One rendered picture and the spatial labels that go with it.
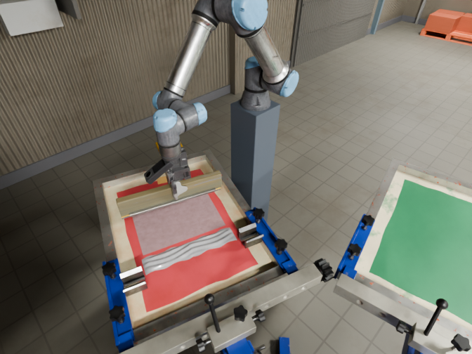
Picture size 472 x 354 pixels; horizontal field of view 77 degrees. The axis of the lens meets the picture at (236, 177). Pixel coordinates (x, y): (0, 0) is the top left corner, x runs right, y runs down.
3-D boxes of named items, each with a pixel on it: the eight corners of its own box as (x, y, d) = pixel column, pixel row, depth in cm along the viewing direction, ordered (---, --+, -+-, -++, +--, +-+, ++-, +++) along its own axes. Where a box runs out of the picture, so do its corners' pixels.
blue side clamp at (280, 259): (244, 221, 126) (244, 210, 122) (254, 218, 128) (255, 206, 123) (282, 280, 106) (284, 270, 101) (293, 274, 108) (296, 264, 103)
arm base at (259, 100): (254, 94, 158) (256, 76, 152) (276, 104, 150) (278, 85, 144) (234, 103, 150) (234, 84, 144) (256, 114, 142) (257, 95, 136)
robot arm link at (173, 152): (161, 151, 98) (154, 138, 103) (163, 161, 101) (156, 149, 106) (182, 145, 100) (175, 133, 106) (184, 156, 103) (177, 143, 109)
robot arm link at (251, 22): (278, 72, 142) (225, -28, 95) (304, 81, 134) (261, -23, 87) (264, 93, 142) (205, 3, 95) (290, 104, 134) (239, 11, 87)
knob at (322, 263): (305, 272, 104) (308, 260, 99) (317, 265, 106) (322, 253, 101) (317, 289, 99) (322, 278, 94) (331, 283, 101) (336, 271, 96)
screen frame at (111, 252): (94, 186, 140) (92, 180, 138) (210, 154, 159) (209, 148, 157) (125, 353, 87) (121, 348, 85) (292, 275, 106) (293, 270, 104)
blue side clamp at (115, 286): (107, 272, 108) (102, 261, 103) (121, 267, 110) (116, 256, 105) (121, 355, 88) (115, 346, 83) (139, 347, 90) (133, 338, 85)
